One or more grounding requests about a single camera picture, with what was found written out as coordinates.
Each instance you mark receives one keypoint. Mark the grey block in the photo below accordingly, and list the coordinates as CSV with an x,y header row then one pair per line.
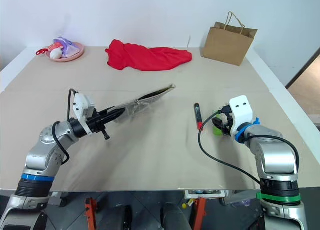
x,y
57,198

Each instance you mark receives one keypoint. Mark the green highlighter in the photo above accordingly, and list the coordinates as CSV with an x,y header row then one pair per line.
x,y
217,132

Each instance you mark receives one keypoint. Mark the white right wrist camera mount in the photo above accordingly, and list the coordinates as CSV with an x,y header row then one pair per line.
x,y
241,110

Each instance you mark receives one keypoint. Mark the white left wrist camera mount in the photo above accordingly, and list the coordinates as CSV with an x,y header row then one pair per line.
x,y
81,102

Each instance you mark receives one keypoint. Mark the red plastic toy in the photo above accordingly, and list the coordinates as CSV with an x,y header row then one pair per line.
x,y
42,51

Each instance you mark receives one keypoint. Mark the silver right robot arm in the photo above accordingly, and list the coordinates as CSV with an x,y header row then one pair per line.
x,y
275,155

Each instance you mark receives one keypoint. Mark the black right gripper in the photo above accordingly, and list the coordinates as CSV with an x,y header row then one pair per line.
x,y
228,110

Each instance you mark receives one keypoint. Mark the brown paper bag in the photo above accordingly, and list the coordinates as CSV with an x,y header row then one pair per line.
x,y
227,45

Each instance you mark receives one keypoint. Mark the beige table cover sheet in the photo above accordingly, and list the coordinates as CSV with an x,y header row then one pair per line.
x,y
160,150

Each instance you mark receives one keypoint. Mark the red marker with black cap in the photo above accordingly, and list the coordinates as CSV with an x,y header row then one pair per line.
x,y
198,115

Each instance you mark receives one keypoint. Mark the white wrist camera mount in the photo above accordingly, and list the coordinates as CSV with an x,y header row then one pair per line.
x,y
81,102
241,110

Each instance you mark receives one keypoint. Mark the white toy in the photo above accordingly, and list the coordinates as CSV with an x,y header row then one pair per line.
x,y
55,54

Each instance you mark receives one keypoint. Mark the dark rounded shape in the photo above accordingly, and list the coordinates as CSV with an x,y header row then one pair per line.
x,y
175,217

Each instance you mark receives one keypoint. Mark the small yellow ball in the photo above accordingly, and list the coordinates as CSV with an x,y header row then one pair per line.
x,y
184,205

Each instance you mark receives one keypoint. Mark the orange-red metal stand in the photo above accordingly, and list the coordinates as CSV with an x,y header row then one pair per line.
x,y
90,212
198,212

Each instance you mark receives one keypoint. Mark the grid pattern zip pouch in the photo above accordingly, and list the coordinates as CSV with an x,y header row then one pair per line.
x,y
147,100

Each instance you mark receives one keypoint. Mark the pink plate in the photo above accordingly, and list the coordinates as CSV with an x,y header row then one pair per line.
x,y
75,55

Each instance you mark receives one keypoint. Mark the white tray with small bottles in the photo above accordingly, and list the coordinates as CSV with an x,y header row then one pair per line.
x,y
205,193

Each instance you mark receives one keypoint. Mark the red cloth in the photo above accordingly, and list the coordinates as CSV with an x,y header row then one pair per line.
x,y
147,56

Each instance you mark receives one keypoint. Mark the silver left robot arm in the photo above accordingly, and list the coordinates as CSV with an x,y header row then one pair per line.
x,y
40,155

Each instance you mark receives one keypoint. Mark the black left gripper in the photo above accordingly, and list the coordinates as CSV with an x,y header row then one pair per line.
x,y
96,126

